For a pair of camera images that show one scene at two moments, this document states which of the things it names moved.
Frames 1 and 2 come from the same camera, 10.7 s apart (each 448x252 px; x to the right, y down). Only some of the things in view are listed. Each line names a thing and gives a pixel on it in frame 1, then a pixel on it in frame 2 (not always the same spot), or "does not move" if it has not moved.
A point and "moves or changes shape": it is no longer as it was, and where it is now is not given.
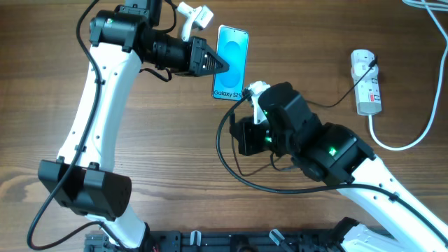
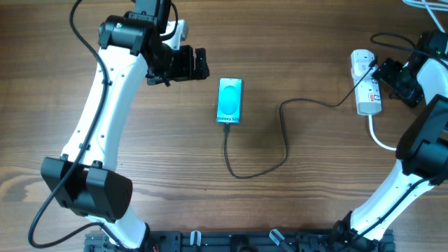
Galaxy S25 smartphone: x=232 y=43 moves or changes shape
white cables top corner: x=439 y=5 does not move
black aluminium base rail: x=225 y=241 does not move
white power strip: x=367 y=89 does not move
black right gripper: x=245 y=132 -> x=386 y=72
